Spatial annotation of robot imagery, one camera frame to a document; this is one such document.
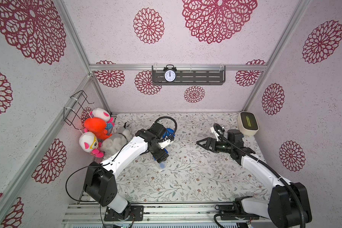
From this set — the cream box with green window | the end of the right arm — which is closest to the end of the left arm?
the end of the right arm

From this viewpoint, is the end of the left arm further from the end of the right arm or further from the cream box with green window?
the cream box with green window

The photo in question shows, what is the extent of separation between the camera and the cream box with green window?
105cm
